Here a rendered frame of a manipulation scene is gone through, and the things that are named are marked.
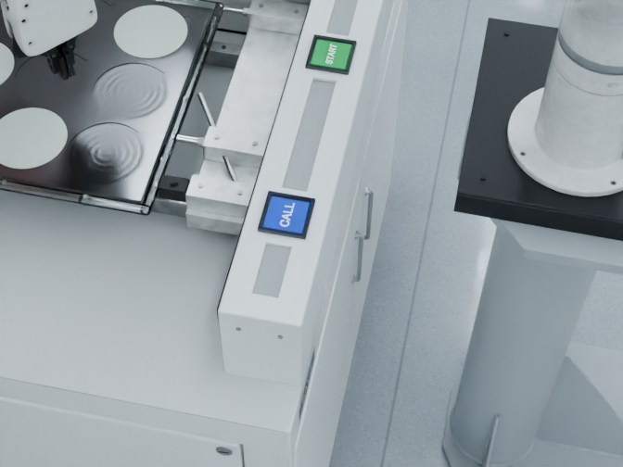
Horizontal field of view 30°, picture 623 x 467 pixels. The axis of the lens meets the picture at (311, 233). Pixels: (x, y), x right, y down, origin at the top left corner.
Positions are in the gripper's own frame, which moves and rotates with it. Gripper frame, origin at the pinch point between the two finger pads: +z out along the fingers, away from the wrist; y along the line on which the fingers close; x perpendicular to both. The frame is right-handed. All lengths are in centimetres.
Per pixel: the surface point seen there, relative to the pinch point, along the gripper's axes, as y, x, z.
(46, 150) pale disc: -6.2, -3.5, 9.4
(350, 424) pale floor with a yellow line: 30, -24, 100
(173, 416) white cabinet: -12.7, -39.3, 19.5
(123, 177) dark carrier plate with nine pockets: -0.9, -13.0, 9.7
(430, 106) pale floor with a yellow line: 96, 27, 100
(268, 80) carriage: 24.2, -9.6, 11.7
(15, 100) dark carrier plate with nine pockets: -5.0, 6.4, 9.4
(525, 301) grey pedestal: 44, -46, 42
